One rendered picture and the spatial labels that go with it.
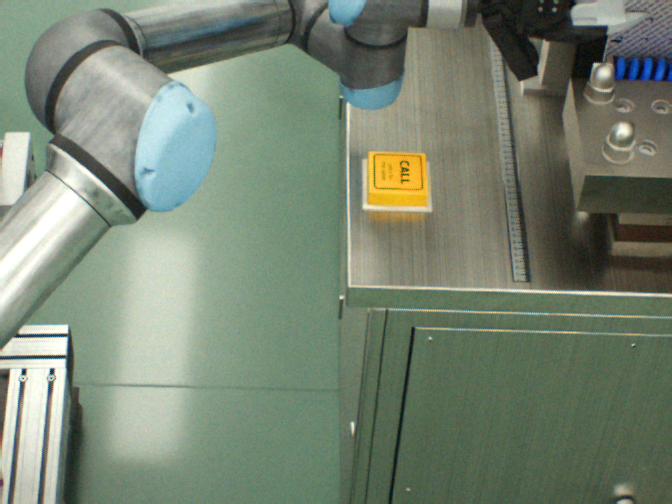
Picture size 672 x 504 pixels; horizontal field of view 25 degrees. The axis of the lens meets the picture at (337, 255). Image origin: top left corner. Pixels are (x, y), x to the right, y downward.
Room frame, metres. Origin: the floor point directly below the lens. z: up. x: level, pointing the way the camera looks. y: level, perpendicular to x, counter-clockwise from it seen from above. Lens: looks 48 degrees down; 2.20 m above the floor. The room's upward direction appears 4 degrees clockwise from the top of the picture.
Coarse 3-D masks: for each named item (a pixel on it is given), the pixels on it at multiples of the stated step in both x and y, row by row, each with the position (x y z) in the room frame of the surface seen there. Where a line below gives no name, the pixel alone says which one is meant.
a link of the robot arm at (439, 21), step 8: (432, 0) 1.34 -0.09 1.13; (440, 0) 1.34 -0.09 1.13; (448, 0) 1.35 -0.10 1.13; (456, 0) 1.35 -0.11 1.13; (464, 0) 1.35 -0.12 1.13; (432, 8) 1.34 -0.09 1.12; (440, 8) 1.34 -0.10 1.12; (448, 8) 1.34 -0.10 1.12; (456, 8) 1.34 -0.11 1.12; (464, 8) 1.35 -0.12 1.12; (432, 16) 1.34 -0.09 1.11; (440, 16) 1.34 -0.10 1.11; (448, 16) 1.34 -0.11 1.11; (456, 16) 1.34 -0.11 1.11; (464, 16) 1.35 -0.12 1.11; (432, 24) 1.34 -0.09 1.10; (440, 24) 1.34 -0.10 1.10; (448, 24) 1.34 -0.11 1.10; (456, 24) 1.34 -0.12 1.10
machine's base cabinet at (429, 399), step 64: (384, 320) 1.12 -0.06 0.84; (448, 320) 1.12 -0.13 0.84; (512, 320) 1.12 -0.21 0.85; (576, 320) 1.13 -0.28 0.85; (640, 320) 1.13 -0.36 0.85; (384, 384) 1.12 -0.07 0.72; (448, 384) 1.12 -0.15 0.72; (512, 384) 1.13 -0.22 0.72; (576, 384) 1.13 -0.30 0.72; (640, 384) 1.14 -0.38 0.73; (384, 448) 1.12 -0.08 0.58; (448, 448) 1.12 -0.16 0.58; (512, 448) 1.13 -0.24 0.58; (576, 448) 1.13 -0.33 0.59; (640, 448) 1.14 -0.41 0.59
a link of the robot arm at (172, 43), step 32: (192, 0) 1.34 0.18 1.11; (224, 0) 1.36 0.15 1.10; (256, 0) 1.38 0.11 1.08; (288, 0) 1.41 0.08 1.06; (320, 0) 1.43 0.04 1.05; (64, 32) 1.16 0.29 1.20; (96, 32) 1.17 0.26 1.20; (128, 32) 1.22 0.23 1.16; (160, 32) 1.25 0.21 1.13; (192, 32) 1.28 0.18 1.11; (224, 32) 1.31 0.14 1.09; (256, 32) 1.35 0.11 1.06; (288, 32) 1.39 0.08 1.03; (32, 64) 1.13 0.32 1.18; (64, 64) 1.12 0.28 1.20; (160, 64) 1.23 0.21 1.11; (192, 64) 1.27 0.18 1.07; (32, 96) 1.11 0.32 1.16
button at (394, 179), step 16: (368, 160) 1.30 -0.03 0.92; (384, 160) 1.29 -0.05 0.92; (400, 160) 1.30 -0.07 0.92; (416, 160) 1.30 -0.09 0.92; (368, 176) 1.27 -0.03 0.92; (384, 176) 1.27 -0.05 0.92; (400, 176) 1.27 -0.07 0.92; (416, 176) 1.27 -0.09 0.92; (368, 192) 1.25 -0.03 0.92; (384, 192) 1.24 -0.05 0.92; (400, 192) 1.24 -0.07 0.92; (416, 192) 1.25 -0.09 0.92
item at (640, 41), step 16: (624, 0) 1.39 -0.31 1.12; (640, 0) 1.39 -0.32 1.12; (656, 0) 1.39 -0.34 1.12; (656, 16) 1.39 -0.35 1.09; (624, 32) 1.39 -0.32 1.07; (640, 32) 1.39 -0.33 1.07; (656, 32) 1.39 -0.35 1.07; (608, 48) 1.39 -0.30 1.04; (624, 48) 1.39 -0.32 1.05; (640, 48) 1.39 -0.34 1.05; (656, 48) 1.39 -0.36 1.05; (656, 64) 1.39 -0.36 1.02
